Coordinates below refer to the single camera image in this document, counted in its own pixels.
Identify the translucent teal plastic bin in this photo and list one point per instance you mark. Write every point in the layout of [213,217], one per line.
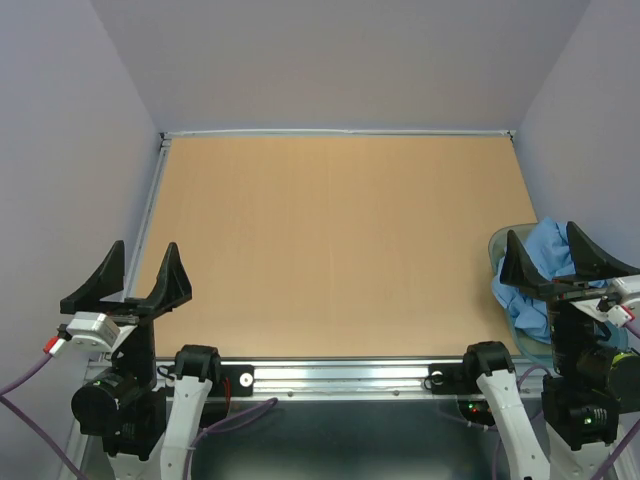
[533,350]

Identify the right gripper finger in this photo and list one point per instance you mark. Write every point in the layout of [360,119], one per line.
[592,263]
[519,271]

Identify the aluminium mounting rail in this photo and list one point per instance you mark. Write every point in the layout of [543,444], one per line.
[318,377]

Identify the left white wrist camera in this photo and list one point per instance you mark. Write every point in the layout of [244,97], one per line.
[90,332]

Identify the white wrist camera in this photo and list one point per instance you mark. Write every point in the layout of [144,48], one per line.
[90,332]
[618,305]

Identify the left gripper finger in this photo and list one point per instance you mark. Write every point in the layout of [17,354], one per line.
[106,280]
[171,290]

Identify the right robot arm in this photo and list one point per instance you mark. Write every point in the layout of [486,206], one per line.
[593,384]

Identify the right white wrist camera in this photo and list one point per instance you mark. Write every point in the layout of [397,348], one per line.
[618,305]

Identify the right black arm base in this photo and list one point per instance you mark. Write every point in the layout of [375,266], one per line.
[450,379]

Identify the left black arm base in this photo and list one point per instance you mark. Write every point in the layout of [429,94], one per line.
[236,381]

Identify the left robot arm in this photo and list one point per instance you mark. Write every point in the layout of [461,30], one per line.
[147,431]

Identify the blue long sleeve shirt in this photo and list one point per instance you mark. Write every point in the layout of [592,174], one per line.
[548,247]

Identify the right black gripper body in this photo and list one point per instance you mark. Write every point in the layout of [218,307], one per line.
[571,328]

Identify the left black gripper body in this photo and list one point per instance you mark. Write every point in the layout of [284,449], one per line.
[140,344]

